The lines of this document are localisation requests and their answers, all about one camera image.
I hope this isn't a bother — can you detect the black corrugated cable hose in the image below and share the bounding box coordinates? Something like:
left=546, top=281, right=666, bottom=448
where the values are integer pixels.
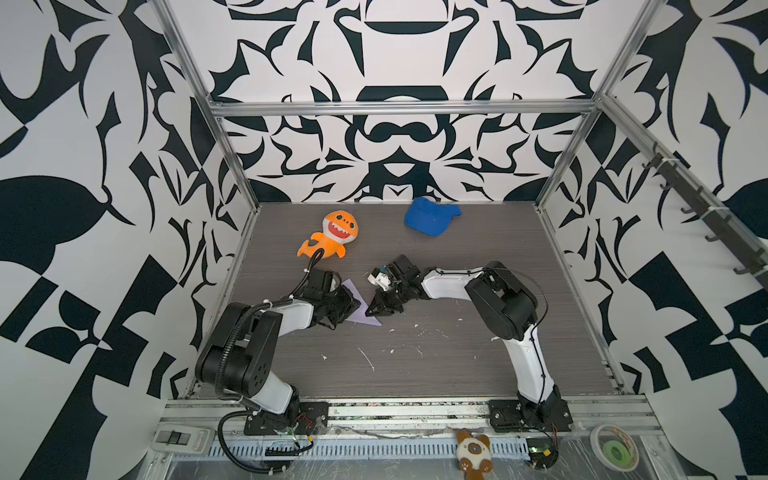
left=216, top=410, right=313, bottom=475

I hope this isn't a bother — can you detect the brown white plush toy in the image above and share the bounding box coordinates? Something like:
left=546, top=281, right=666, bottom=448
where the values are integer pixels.
left=456, top=429, right=493, bottom=480

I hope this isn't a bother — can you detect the white power strip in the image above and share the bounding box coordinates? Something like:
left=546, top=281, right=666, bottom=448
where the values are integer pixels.
left=150, top=423, right=215, bottom=456

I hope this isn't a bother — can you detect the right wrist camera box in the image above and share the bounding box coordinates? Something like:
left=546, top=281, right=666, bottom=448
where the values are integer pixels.
left=367, top=267, right=393, bottom=291

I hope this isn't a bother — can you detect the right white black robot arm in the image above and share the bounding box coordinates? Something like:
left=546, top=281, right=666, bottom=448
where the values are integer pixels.
left=366, top=255, right=555, bottom=406

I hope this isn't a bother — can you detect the lilac square paper sheet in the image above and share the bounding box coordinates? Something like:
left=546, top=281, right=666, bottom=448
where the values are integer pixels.
left=342, top=279, right=382, bottom=327

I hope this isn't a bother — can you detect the tape roll with green core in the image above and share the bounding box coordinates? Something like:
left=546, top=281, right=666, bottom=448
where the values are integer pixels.
left=590, top=424, right=640, bottom=473

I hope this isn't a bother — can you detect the orange shark plush toy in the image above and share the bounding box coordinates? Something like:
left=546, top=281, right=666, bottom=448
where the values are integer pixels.
left=297, top=210, right=360, bottom=259

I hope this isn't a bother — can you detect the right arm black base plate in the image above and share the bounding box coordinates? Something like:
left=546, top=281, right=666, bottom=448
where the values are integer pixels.
left=487, top=391, right=573, bottom=433

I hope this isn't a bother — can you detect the small black electronics board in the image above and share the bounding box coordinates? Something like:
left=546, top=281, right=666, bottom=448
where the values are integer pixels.
left=526, top=437, right=559, bottom=471

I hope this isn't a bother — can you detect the blue cap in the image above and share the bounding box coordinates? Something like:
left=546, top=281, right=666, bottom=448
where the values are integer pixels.
left=404, top=197, right=462, bottom=237

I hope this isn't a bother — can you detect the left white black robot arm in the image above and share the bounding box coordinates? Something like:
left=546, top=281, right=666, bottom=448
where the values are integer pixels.
left=195, top=270, right=361, bottom=423

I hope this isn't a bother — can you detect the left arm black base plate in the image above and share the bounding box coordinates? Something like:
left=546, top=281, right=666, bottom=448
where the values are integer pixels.
left=244, top=399, right=330, bottom=436

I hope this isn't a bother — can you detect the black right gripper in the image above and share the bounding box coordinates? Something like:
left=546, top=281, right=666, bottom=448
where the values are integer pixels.
left=364, top=282, right=412, bottom=316

